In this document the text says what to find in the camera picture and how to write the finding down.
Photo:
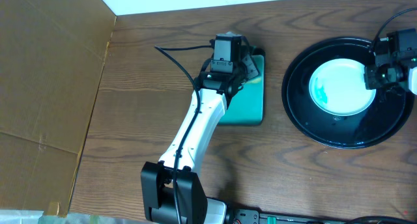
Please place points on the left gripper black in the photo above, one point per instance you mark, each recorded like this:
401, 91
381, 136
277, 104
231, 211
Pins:
249, 68

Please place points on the green scrub sponge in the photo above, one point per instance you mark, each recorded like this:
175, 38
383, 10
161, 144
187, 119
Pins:
255, 80

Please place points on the green plate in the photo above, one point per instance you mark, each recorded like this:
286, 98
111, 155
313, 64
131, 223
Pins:
338, 87

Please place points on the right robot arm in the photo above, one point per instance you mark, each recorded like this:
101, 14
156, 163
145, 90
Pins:
395, 62

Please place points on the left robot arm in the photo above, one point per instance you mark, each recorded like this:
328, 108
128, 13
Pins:
229, 90

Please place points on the black rectangular soap tray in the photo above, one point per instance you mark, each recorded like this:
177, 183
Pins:
247, 106

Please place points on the black round tray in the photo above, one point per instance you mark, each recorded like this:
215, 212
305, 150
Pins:
386, 115

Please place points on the cardboard panel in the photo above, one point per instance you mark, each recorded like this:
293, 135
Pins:
52, 58

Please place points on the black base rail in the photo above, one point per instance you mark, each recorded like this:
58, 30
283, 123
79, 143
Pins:
247, 216

